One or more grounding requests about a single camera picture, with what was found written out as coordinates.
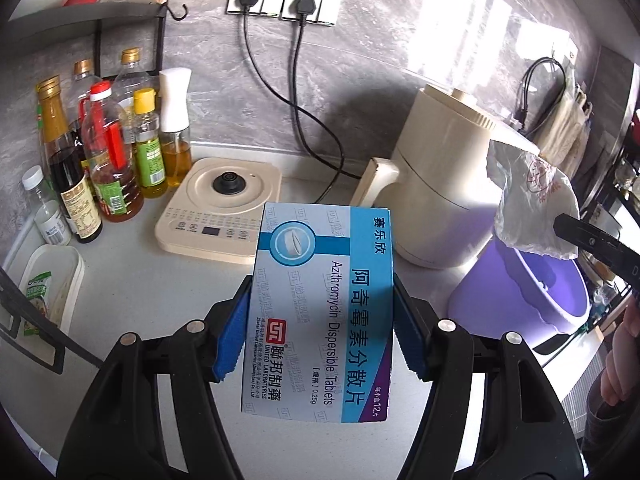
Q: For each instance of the cream kettle base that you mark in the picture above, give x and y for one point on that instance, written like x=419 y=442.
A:
x=200 y=210

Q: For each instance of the blue medicine box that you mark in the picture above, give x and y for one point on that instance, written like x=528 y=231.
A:
x=320 y=310

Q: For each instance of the black corner shelf rack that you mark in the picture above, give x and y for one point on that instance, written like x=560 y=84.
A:
x=125 y=10

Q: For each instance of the white plastic wrapper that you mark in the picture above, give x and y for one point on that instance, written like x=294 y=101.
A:
x=530 y=200

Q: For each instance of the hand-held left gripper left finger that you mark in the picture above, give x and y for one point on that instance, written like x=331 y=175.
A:
x=232 y=330

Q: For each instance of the clear bottle gold cap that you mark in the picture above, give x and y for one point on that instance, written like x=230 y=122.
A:
x=82 y=85
x=131 y=75

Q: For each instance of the person's right forearm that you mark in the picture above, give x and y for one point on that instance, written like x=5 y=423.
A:
x=600 y=430

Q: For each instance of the white plastic tray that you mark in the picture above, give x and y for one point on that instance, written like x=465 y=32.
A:
x=67 y=280

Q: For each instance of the red cap oil bottle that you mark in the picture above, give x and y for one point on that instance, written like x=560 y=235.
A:
x=112 y=185

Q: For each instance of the green label packet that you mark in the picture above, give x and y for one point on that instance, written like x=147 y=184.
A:
x=37 y=290

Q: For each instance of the white top oil sprayer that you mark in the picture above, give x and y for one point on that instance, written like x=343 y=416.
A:
x=175 y=155

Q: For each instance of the beige hanging bag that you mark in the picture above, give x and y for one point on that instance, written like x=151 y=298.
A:
x=565 y=125

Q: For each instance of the purple plastic basin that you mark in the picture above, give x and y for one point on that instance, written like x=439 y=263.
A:
x=500 y=300

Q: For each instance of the small white cap bottle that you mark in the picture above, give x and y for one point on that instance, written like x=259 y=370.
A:
x=50 y=220

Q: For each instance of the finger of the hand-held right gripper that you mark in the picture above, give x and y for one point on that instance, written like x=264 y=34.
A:
x=595 y=247

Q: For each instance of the cream electric jug appliance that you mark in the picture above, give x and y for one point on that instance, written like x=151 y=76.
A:
x=440 y=185

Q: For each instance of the dark sauce bottle gold cap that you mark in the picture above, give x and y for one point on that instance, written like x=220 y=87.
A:
x=75 y=200

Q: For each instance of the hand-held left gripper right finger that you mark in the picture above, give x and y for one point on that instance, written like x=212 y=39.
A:
x=407 y=330

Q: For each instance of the yellow cap green label bottle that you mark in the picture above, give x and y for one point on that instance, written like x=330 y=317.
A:
x=150 y=160

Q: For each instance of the person's right hand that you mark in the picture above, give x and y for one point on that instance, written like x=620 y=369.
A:
x=622 y=375

